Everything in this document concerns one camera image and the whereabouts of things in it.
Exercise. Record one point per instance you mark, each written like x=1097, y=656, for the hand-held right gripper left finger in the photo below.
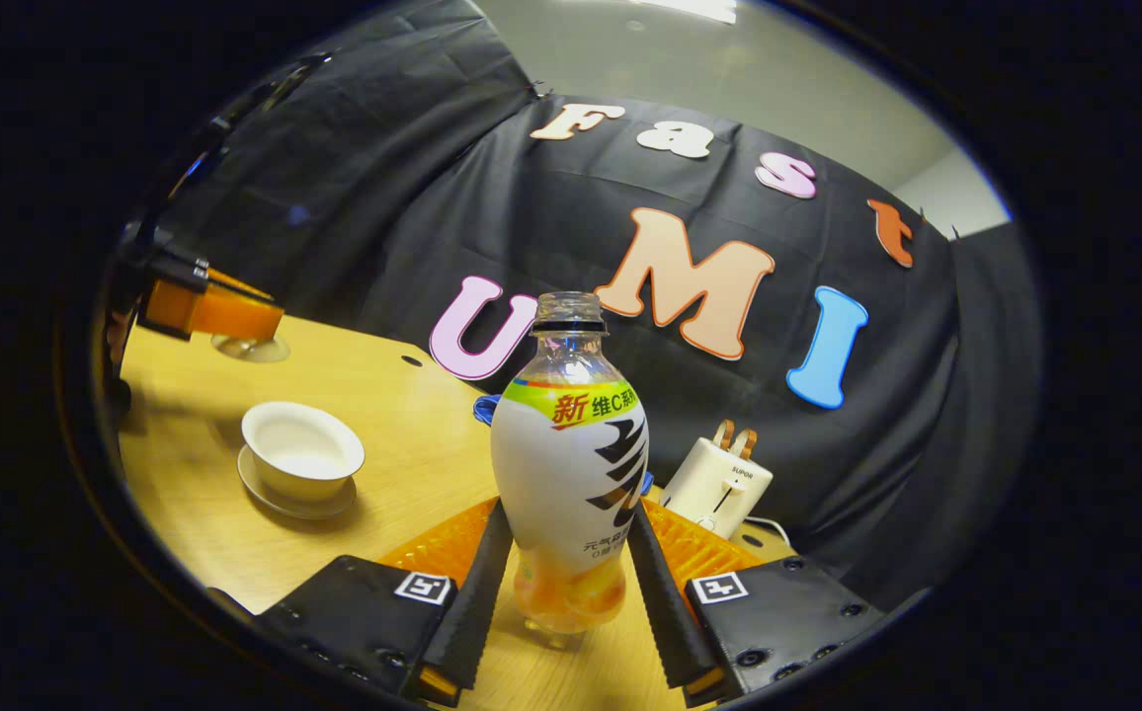
x=477, y=612

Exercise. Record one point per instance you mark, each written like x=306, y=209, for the black backdrop cloth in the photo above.
x=383, y=148

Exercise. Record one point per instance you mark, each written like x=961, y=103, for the cream toaster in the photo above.
x=714, y=489

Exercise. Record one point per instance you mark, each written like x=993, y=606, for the white labelled water bottle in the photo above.
x=561, y=474

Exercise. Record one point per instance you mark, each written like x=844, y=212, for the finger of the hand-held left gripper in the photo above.
x=215, y=314
x=235, y=286

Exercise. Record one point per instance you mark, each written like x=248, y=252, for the cream ceramic saucer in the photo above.
x=299, y=509

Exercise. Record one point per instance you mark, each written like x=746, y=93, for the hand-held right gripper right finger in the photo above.
x=665, y=612

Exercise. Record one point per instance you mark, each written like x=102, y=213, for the cream ceramic teacup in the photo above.
x=299, y=459

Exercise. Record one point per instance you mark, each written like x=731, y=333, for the blue towel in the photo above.
x=484, y=407

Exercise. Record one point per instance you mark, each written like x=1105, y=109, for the cream teacup lid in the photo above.
x=255, y=350

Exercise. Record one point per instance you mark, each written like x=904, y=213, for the brown toast slice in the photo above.
x=722, y=433
x=746, y=442

